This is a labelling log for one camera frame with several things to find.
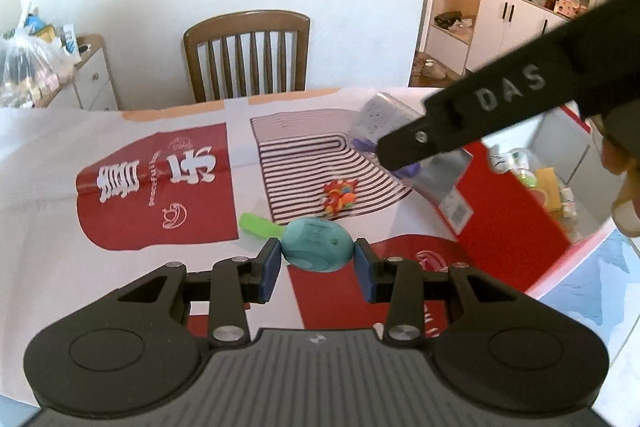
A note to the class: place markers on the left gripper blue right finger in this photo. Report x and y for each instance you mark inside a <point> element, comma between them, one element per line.
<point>366,264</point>

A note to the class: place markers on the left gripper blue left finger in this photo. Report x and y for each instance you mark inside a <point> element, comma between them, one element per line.
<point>269,264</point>

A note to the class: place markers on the teal egg-shaped toy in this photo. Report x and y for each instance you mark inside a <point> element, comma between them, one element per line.
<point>316,245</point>

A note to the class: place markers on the yellow small carton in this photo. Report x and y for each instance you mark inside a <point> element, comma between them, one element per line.
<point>549,184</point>

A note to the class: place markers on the right hand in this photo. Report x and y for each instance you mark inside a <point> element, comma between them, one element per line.
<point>620,156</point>

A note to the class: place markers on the green plastic stick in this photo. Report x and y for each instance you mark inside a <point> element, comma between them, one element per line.
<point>260,227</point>

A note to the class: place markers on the colourful candy wrapper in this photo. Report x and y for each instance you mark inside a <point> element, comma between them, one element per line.
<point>339,195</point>

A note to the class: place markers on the brown wooden chair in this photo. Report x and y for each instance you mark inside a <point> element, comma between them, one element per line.
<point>247,53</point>

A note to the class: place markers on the white drawer cabinet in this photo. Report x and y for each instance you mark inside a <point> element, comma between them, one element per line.
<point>92,88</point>

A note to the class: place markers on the clear plastic bag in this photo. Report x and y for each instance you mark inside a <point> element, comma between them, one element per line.
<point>38,60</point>

